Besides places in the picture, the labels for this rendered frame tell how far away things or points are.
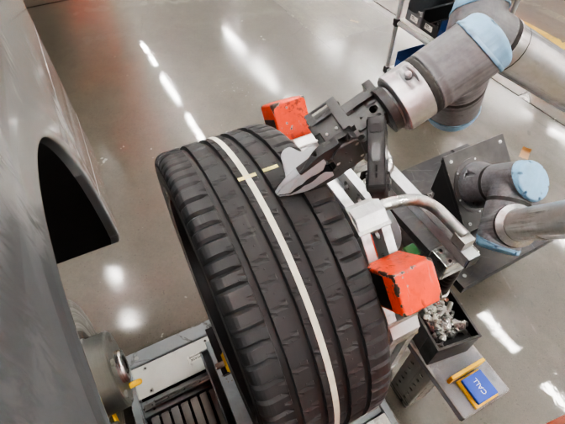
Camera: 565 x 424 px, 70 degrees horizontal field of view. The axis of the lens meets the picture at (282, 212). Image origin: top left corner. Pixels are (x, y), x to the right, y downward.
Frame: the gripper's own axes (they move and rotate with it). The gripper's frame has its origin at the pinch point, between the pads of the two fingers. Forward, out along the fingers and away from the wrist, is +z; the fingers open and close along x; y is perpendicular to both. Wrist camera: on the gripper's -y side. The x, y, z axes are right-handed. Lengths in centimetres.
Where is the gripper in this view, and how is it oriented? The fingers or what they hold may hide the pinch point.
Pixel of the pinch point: (285, 193)
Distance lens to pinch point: 62.2
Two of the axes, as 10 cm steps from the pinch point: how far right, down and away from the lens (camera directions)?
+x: -3.6, -2.8, -8.9
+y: -4.4, -7.9, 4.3
